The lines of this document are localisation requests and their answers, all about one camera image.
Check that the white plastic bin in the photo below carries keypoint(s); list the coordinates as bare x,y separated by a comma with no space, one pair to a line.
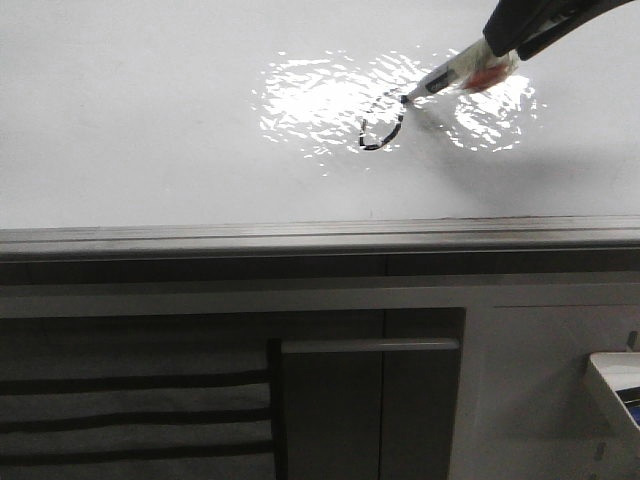
612,379

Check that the red magnet taped to marker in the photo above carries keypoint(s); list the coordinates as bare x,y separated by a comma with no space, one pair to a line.
482,80

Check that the aluminium whiteboard tray rail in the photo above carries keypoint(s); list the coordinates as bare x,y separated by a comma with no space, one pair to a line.
320,238

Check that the dark grey cabinet panel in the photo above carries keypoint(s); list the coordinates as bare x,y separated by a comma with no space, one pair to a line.
363,409

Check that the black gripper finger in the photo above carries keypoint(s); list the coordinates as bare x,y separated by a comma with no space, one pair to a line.
512,22
563,20

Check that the white whiteboard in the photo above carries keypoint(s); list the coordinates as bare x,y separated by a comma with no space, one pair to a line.
129,113

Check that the white whiteboard marker pen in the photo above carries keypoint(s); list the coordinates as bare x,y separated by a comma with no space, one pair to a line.
456,70

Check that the grey striped fabric organiser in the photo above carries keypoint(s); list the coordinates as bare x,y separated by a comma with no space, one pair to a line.
166,414

